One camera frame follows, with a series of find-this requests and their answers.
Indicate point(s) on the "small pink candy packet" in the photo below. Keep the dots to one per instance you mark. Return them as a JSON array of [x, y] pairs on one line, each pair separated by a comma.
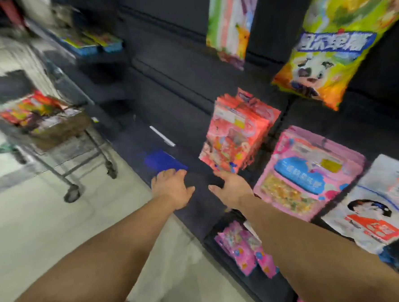
[[266, 263], [237, 248]]

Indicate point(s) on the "stack of pink candy packets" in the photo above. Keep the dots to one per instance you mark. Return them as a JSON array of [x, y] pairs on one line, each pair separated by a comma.
[[302, 176]]

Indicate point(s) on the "person's left thumb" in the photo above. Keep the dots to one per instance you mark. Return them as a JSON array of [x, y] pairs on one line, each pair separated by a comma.
[[190, 193]]

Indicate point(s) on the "person's left hand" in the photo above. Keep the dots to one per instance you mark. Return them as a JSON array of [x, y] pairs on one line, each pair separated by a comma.
[[171, 189]]

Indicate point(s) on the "metal shopping cart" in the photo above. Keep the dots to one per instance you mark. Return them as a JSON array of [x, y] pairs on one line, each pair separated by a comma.
[[72, 194]]

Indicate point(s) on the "black display rack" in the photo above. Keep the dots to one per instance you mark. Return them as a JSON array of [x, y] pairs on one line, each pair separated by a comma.
[[181, 72]]

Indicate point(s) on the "blue shelf label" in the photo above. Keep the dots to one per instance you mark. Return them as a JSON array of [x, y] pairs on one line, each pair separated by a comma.
[[161, 161]]

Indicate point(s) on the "person's left forearm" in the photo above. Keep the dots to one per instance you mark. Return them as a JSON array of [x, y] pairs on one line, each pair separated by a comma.
[[101, 259]]

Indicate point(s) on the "large green candy bag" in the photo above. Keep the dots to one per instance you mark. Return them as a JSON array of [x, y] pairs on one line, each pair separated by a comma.
[[334, 46]]

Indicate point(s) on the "person's right thumb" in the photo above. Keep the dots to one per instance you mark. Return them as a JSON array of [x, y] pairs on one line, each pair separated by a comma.
[[215, 190]]

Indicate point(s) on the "pile of colourful snack packets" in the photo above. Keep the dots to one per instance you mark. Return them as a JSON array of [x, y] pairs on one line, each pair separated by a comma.
[[31, 109]]

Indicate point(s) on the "white shelf tag strip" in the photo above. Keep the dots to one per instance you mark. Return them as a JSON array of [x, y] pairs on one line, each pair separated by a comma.
[[162, 136]]

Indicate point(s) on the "person's right forearm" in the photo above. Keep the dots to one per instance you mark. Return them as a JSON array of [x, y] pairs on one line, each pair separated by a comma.
[[314, 260]]

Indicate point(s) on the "stack of red snack packets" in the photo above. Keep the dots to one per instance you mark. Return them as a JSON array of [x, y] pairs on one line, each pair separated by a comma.
[[234, 137]]

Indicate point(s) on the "person's right hand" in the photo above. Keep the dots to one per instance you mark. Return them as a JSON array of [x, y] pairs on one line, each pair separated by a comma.
[[235, 190]]

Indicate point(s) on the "brown cardboard box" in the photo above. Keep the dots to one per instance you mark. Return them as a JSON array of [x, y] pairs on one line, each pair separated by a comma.
[[63, 130]]

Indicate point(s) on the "white snack packet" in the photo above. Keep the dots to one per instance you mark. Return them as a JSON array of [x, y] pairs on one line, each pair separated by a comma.
[[375, 206]]

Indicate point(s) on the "blue tray of snacks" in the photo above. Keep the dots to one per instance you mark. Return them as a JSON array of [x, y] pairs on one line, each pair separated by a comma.
[[80, 45], [110, 41]]

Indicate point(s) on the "green and pink snack bag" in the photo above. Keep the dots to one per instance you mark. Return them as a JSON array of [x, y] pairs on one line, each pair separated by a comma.
[[228, 19]]

